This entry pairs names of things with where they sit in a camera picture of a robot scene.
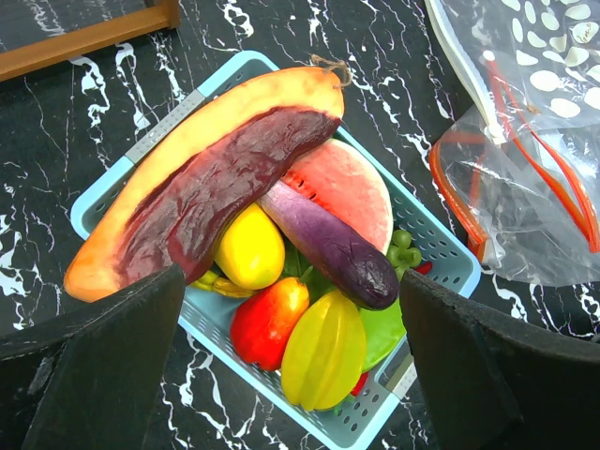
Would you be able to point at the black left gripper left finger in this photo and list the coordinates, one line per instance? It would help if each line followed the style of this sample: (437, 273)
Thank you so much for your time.
(89, 379)

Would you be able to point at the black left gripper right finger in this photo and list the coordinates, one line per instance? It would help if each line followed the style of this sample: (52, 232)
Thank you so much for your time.
(493, 382)

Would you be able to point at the purple eggplant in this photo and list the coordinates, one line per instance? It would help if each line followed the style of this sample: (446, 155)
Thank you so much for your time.
(334, 248)

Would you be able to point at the yellow mango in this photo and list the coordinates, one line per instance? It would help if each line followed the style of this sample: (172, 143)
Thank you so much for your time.
(251, 253)

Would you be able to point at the watermelon slice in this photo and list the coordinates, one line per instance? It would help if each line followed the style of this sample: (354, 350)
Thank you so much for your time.
(341, 180)

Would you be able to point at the white dotted zip bag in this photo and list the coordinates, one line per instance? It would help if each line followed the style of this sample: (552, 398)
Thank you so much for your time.
(527, 65)

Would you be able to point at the clear bag orange zipper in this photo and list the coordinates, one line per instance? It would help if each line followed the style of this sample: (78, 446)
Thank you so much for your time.
(528, 198)

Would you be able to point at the green leaf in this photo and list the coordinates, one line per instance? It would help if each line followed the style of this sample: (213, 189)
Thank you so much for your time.
(384, 329)

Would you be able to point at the red chili pepper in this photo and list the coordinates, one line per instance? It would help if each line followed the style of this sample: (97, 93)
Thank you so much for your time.
(424, 268)

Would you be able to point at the yellow banana bunch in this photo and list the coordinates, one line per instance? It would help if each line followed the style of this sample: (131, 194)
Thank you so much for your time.
(212, 282)

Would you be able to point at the light blue plastic basket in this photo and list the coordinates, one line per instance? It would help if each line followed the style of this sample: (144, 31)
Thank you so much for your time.
(207, 316)

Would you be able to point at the green grapes bunch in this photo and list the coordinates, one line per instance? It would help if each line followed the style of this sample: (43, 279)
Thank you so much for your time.
(401, 254)

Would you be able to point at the yellow starfruit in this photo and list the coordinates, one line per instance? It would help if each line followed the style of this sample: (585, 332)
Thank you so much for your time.
(324, 356)

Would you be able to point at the wooden shelf rack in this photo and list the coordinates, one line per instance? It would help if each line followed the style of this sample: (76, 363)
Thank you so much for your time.
(52, 50)

